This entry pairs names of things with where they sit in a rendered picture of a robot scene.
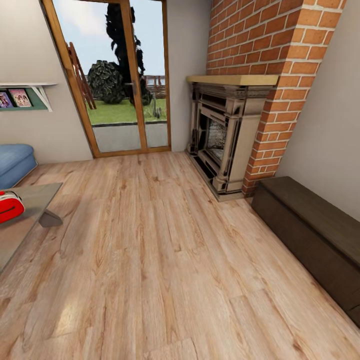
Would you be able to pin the coffee table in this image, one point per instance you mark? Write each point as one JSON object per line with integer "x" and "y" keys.
{"x": 14, "y": 232}

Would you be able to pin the shelf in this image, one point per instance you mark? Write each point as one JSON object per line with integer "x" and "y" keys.
{"x": 35, "y": 92}

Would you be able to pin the cabinet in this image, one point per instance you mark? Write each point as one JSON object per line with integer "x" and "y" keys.
{"x": 325, "y": 239}

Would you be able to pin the countertop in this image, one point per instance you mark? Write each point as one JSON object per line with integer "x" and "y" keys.
{"x": 236, "y": 79}

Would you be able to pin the wood fireplace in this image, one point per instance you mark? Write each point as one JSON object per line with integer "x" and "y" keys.
{"x": 224, "y": 124}

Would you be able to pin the radio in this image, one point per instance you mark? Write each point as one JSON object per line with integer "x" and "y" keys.
{"x": 10, "y": 206}

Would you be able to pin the door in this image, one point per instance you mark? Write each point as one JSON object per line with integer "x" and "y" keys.
{"x": 115, "y": 56}

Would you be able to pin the sofa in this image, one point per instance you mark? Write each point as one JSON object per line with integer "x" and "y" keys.
{"x": 16, "y": 162}

